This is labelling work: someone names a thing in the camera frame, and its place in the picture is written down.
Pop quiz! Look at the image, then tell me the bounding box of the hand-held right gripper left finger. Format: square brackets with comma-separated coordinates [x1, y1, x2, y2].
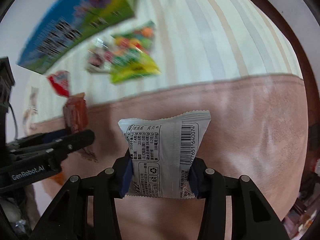
[42, 155, 133, 240]

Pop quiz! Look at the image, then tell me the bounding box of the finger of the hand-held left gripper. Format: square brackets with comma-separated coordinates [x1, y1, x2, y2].
[45, 129, 96, 162]
[7, 129, 67, 153]

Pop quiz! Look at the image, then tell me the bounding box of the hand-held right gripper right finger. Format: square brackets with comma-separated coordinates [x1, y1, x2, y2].
[189, 157, 283, 240]

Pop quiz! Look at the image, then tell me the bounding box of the maroon snack packet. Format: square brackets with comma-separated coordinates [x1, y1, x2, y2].
[62, 92, 88, 135]

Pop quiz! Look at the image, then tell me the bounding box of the white barcode snack packet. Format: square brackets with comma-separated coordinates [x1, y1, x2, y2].
[117, 110, 211, 200]

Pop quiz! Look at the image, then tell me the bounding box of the printed cardboard box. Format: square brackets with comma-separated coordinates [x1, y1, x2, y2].
[17, 0, 137, 75]

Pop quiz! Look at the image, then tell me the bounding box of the red snack packet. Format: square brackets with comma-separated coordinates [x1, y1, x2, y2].
[47, 70, 71, 97]

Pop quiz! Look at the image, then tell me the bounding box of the white pink snack packet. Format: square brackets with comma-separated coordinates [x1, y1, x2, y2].
[86, 39, 112, 73]

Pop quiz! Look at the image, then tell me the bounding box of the green snack packet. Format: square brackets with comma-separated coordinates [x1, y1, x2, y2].
[109, 53, 162, 85]

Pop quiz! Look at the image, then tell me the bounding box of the cat print striped blanket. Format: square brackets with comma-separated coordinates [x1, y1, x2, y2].
[5, 0, 308, 240]

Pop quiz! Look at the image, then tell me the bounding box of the clear bag of colourful candy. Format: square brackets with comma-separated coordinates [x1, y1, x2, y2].
[112, 21, 156, 57]

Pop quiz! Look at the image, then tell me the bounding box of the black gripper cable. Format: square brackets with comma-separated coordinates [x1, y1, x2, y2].
[8, 102, 20, 140]

